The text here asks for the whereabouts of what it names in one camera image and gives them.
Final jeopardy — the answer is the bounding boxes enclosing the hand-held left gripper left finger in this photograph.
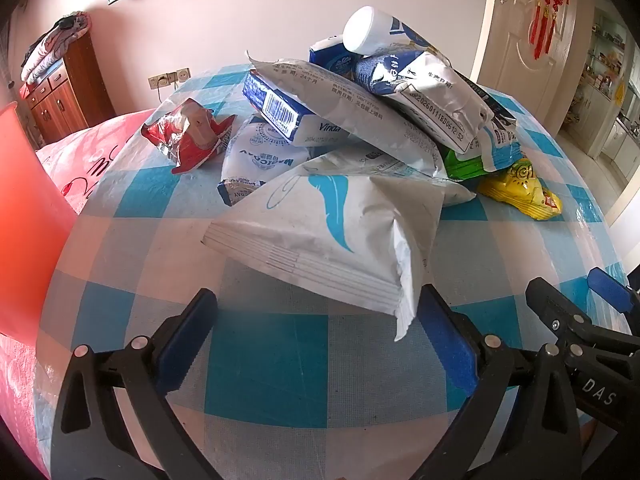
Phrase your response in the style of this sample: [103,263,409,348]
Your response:
[50,287,236,480]

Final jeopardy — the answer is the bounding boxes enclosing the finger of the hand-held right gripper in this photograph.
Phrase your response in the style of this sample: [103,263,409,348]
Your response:
[525,276,640,361]
[587,267,640,333]

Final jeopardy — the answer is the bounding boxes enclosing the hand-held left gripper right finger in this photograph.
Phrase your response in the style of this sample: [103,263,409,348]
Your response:
[419,284,583,480]

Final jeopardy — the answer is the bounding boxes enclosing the yellow snack wrapper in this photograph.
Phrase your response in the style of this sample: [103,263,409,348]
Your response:
[477,157,563,220]

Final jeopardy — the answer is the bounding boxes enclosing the white wet wipes packet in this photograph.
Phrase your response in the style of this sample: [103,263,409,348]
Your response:
[201,157,448,342]

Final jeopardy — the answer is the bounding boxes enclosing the white packet blue ring print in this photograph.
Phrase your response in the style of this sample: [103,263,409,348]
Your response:
[217,115,313,207]

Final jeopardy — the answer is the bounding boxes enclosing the orange plastic basin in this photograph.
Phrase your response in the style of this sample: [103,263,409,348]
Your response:
[0,101,78,341]

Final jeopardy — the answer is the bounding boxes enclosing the white milk carton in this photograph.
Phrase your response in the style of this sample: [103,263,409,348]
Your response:
[354,51,496,154]

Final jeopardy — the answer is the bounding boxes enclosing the blue checkered tablecloth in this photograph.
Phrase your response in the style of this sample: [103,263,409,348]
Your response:
[35,64,632,480]

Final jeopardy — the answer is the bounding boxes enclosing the green snack packet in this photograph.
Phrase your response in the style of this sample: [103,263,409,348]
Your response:
[440,147,493,182]

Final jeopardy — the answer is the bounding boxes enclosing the white and blue packet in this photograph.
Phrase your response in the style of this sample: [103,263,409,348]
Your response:
[475,122,523,173]

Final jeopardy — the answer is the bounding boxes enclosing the red snack wrapper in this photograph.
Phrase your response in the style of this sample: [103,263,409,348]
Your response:
[141,98,238,175]

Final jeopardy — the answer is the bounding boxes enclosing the pink printed blanket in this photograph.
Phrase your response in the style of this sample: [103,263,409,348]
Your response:
[0,108,163,480]

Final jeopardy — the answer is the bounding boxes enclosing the kitchen cabinets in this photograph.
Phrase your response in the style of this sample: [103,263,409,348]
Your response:
[557,7,640,181]

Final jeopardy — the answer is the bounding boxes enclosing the white door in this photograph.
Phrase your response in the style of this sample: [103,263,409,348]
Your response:
[470,0,596,133]

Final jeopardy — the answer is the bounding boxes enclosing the large white foil bag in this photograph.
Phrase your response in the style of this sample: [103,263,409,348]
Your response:
[245,50,478,206]

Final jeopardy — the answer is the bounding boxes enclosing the wooden cabinet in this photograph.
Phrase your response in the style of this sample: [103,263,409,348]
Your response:
[19,35,117,150]

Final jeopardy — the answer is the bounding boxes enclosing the small blue tissue pack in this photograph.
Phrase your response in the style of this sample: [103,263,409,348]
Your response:
[308,35,363,81]

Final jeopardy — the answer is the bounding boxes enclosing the white plastic bottle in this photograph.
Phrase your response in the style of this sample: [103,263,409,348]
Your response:
[342,6,436,56]

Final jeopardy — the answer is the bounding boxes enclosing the pile of folded clothes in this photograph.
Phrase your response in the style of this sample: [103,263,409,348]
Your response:
[20,11,93,83]

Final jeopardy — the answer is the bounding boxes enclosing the wall socket strip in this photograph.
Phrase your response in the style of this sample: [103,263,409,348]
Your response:
[148,67,192,90]

